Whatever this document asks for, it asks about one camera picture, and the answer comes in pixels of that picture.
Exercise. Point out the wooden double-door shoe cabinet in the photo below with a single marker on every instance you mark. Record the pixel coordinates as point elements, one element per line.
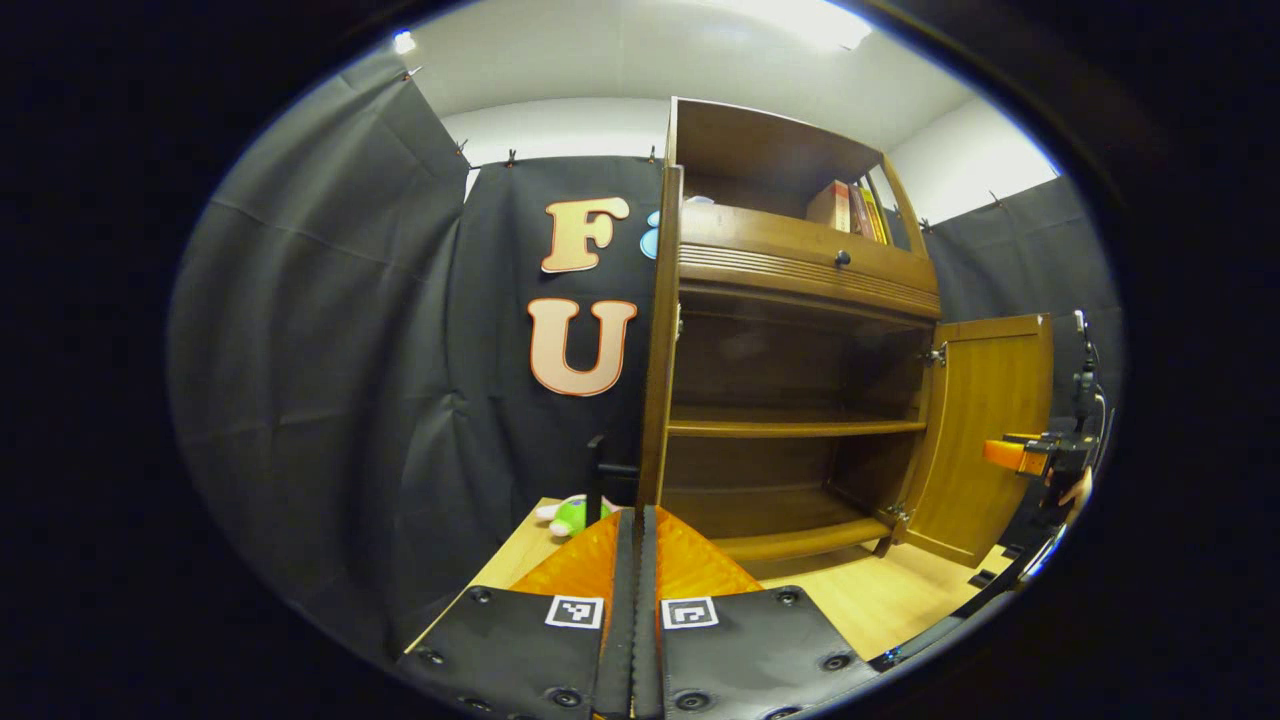
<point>760,150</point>

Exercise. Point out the brown book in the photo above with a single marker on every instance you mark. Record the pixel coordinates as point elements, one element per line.
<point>857,210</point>

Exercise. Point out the green plush toy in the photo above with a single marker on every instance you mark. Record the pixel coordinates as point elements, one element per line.
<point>572,517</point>

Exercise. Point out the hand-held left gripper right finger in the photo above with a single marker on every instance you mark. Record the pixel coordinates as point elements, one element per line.
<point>648,640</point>

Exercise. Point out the wooden cabinet drawer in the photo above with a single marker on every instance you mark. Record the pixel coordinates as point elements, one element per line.
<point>760,250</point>

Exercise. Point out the black backdrop cloth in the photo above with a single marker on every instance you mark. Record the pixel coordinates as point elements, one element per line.
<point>330,350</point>

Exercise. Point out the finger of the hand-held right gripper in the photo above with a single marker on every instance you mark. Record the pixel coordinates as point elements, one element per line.
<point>1010,455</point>

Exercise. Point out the large ceiling light panel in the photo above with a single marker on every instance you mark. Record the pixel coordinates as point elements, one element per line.
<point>800,20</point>

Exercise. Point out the small ceiling light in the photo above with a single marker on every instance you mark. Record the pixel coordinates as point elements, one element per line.
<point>404,42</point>

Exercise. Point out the wooden shoe cabinet door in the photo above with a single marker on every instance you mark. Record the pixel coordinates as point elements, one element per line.
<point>985,430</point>
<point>660,350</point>

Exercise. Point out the wooden cabinet inner shelf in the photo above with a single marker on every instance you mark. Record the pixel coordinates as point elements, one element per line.
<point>790,428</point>

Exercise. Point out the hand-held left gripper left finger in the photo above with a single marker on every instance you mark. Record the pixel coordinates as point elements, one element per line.
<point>622,640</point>

